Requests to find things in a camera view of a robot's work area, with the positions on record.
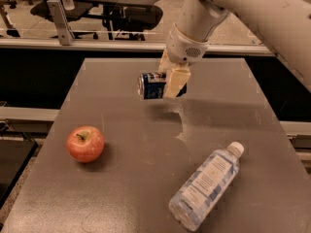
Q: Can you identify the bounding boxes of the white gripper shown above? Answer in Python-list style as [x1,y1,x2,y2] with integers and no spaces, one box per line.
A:
[158,23,209,98]

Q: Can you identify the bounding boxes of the blue pepsi can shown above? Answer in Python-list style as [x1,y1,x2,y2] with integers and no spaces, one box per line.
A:
[138,72,188,100]

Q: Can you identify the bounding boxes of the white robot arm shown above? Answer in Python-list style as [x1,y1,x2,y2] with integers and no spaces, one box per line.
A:
[159,0,311,98]

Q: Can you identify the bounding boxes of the red apple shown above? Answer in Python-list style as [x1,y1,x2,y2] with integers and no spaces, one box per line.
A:
[66,125,104,163]

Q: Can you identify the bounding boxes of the black office chair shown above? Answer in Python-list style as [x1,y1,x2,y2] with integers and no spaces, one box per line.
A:
[30,0,163,41]

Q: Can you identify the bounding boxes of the clear plastic water bottle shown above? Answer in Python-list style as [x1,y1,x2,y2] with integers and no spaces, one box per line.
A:
[168,142,244,232]

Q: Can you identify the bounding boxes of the metal barrier rail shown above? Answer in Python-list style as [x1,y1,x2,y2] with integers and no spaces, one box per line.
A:
[0,38,273,56]

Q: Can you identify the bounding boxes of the left metal rail bracket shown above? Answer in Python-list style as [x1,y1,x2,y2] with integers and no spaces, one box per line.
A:
[48,0,74,46]

